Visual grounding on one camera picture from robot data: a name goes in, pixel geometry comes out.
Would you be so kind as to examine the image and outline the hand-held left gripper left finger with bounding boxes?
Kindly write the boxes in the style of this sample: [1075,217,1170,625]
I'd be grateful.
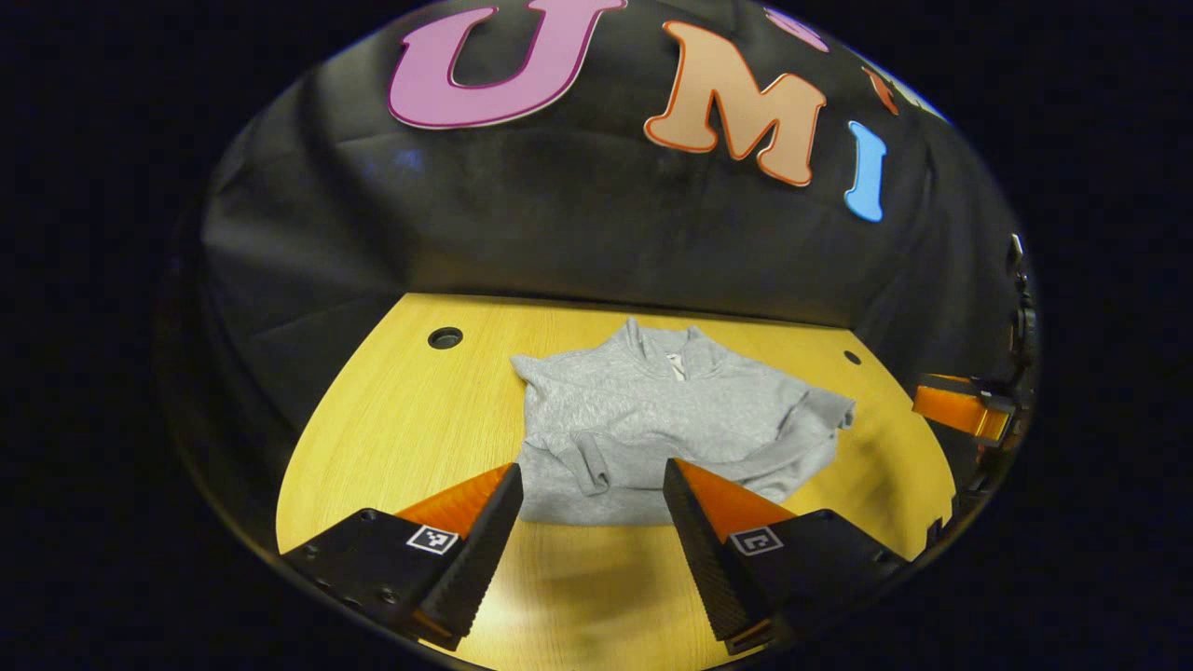
[281,461,525,651]

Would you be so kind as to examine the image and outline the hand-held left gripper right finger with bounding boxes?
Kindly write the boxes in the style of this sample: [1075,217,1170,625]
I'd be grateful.
[662,457,910,655]

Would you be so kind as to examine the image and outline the grey zip-neck sweatshirt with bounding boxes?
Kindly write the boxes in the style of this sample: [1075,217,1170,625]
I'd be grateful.
[511,317,857,527]

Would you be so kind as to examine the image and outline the black backdrop cloth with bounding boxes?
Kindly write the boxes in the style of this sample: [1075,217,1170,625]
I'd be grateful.
[177,0,1037,551]

